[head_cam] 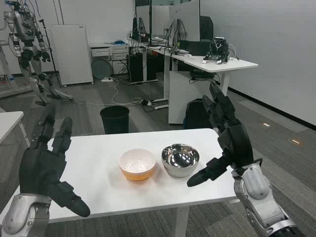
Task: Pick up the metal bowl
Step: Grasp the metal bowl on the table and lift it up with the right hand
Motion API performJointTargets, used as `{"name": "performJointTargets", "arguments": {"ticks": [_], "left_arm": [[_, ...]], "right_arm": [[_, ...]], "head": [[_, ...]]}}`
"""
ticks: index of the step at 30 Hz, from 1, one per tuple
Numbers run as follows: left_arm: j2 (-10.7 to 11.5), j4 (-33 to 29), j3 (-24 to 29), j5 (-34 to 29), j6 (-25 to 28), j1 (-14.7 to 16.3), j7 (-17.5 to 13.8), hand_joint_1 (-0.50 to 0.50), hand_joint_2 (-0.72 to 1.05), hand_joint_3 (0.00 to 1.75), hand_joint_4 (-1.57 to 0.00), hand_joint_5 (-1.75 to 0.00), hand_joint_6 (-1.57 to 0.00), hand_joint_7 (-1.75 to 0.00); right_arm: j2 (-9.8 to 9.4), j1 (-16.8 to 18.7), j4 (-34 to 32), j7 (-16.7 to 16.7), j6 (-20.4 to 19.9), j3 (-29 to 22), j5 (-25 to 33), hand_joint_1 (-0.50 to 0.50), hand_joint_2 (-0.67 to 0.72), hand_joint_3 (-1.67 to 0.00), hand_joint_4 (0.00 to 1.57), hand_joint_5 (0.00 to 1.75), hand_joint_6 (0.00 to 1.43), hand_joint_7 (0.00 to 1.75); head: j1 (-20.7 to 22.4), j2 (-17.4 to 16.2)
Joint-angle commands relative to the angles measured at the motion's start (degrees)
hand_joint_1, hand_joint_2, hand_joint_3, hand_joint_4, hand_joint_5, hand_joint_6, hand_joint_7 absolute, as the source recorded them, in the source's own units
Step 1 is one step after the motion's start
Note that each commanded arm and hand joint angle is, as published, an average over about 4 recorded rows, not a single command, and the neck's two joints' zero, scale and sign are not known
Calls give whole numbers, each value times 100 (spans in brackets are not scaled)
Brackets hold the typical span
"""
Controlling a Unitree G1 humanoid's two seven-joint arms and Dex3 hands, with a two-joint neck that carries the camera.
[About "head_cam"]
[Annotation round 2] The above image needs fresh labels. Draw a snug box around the black trash bin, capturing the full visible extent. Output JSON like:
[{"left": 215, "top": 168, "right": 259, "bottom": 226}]
[{"left": 99, "top": 106, "right": 130, "bottom": 135}]

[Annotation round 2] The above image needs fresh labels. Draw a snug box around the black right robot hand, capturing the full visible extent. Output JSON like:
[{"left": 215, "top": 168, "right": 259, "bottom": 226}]
[{"left": 187, "top": 81, "right": 255, "bottom": 188}]

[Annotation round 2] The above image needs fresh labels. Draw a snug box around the black under-desk device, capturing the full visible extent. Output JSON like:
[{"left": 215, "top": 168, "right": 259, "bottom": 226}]
[{"left": 190, "top": 70, "right": 215, "bottom": 80}]

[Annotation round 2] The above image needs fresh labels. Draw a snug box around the black computer tower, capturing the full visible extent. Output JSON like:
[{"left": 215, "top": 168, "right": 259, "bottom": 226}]
[{"left": 127, "top": 53, "right": 144, "bottom": 83}]

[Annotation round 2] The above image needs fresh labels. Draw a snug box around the white drawer cabinet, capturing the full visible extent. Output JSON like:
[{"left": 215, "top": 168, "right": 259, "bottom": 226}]
[{"left": 90, "top": 41, "right": 129, "bottom": 76}]

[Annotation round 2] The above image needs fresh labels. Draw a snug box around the black office chair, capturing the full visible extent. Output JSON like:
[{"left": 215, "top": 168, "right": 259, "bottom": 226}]
[{"left": 199, "top": 16, "right": 214, "bottom": 41}]

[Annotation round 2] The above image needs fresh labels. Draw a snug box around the white floor cable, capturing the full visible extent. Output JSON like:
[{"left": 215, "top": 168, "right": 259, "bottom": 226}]
[{"left": 111, "top": 80, "right": 144, "bottom": 106}]

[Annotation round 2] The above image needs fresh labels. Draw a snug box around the white L-shaped desk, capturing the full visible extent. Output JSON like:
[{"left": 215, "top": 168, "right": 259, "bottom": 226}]
[{"left": 142, "top": 44, "right": 259, "bottom": 124}]

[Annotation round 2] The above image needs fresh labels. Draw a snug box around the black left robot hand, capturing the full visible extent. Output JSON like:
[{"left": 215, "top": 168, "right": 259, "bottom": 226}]
[{"left": 18, "top": 115, "right": 91, "bottom": 218}]

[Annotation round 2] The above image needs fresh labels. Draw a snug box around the orange bowl white inside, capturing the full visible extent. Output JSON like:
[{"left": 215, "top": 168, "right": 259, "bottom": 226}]
[{"left": 118, "top": 148, "right": 157, "bottom": 182}]

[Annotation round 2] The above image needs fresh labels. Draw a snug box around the shiny metal bowl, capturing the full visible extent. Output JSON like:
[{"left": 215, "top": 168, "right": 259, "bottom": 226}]
[{"left": 161, "top": 143, "right": 200, "bottom": 178}]

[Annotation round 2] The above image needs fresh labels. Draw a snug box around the hanging silver humanoid robot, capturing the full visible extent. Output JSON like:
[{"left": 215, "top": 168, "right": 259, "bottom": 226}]
[{"left": 3, "top": 1, "right": 61, "bottom": 107}]

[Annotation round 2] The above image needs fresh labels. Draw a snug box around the white table leg frame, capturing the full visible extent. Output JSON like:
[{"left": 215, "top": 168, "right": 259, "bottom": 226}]
[{"left": 175, "top": 206, "right": 190, "bottom": 237}]

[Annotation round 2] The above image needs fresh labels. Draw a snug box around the white wheeled cabinet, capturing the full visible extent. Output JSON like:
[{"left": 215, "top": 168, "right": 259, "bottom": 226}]
[{"left": 49, "top": 24, "right": 94, "bottom": 87}]

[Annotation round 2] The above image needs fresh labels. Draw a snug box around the white side table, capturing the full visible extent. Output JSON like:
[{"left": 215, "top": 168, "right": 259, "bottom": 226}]
[{"left": 0, "top": 111, "right": 32, "bottom": 149}]

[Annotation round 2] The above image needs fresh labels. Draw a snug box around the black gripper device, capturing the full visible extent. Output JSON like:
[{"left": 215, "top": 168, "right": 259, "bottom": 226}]
[{"left": 202, "top": 37, "right": 234, "bottom": 65}]

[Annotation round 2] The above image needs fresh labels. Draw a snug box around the black backpack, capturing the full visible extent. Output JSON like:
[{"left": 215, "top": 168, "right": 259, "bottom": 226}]
[{"left": 183, "top": 98, "right": 215, "bottom": 130}]

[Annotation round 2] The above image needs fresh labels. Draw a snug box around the black light stand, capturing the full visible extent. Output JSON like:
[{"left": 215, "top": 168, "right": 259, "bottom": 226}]
[{"left": 39, "top": 19, "right": 62, "bottom": 88}]

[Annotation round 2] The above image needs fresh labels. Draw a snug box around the white gantry frame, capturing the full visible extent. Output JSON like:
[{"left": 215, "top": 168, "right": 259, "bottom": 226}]
[{"left": 0, "top": 24, "right": 33, "bottom": 98}]

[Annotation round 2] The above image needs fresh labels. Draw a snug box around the black box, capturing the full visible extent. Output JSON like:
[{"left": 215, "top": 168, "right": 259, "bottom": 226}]
[{"left": 178, "top": 39, "right": 212, "bottom": 56}]

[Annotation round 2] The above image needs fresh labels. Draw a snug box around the round grey tray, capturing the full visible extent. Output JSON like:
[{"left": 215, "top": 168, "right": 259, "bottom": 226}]
[{"left": 91, "top": 58, "right": 112, "bottom": 79}]

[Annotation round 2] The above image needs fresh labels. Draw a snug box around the monitor with white back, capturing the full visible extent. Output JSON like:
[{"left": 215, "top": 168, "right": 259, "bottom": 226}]
[{"left": 169, "top": 3, "right": 200, "bottom": 54}]

